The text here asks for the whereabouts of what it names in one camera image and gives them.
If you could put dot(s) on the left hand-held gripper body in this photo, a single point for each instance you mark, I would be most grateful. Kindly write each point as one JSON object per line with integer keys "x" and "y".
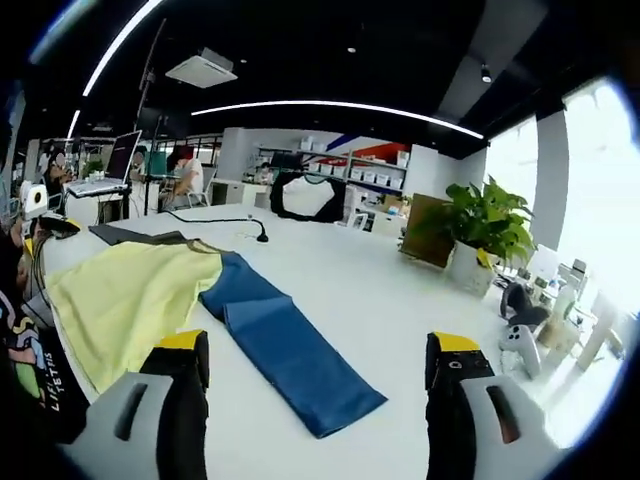
{"x": 35, "y": 200}

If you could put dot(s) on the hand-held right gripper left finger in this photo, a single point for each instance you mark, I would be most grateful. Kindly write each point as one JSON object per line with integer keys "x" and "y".
{"x": 140, "y": 440}

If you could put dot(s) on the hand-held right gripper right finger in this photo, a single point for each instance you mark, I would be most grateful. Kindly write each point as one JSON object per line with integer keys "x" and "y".
{"x": 475, "y": 435}

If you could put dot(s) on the dark grey garment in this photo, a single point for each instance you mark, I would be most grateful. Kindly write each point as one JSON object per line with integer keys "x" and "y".
{"x": 115, "y": 232}

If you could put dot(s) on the yellow-green garment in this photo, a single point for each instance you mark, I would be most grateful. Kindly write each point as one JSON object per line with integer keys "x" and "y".
{"x": 125, "y": 310}

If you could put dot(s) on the blue garment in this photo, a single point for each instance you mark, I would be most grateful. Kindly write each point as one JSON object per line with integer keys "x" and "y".
{"x": 300, "y": 360}

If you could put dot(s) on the grey chest-worn device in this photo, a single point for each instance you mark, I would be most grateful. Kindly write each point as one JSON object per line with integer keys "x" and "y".
{"x": 37, "y": 312}

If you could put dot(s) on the white laptop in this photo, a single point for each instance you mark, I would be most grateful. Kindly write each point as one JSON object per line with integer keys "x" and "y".
{"x": 125, "y": 155}

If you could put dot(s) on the white handheld controller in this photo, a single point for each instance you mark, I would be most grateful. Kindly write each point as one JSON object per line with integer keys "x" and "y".
{"x": 522, "y": 350}

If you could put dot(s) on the black stand pole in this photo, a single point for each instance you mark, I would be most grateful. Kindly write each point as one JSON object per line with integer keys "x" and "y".
{"x": 146, "y": 150}

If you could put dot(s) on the person's printed black shirt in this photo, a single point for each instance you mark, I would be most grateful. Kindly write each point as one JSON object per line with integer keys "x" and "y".
{"x": 35, "y": 380}

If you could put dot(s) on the black hanging screen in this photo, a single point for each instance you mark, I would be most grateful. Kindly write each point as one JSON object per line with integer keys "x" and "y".
{"x": 152, "y": 120}

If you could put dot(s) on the clear bottle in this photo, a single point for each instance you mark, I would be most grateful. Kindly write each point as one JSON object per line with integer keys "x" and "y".
{"x": 564, "y": 305}

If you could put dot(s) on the green potted plant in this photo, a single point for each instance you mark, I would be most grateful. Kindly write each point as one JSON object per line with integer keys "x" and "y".
{"x": 470, "y": 270}

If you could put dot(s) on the white cabinet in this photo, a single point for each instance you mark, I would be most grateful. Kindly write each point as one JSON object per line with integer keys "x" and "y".
{"x": 227, "y": 192}

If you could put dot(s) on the curved ceiling light strip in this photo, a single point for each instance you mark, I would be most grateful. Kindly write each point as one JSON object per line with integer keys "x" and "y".
{"x": 115, "y": 45}

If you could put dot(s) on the ceiling air conditioner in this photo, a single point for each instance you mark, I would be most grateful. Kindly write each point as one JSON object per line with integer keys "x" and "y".
{"x": 200, "y": 70}

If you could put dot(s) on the brown board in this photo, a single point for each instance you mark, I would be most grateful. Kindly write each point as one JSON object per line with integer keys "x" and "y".
{"x": 430, "y": 230}

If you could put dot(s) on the black and white shirt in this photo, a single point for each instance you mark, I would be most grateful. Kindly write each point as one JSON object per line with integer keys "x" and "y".
{"x": 305, "y": 197}

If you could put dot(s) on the row of white storage bins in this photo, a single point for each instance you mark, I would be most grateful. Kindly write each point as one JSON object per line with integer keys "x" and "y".
{"x": 370, "y": 175}

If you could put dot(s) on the straight ceiling light strip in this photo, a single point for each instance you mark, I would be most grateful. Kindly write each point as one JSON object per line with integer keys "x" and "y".
{"x": 325, "y": 105}

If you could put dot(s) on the white storage shelf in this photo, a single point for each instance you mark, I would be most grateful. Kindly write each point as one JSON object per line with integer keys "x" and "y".
{"x": 350, "y": 165}

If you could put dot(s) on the ceiling spotlight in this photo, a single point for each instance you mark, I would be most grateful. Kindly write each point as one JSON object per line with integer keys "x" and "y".
{"x": 486, "y": 75}

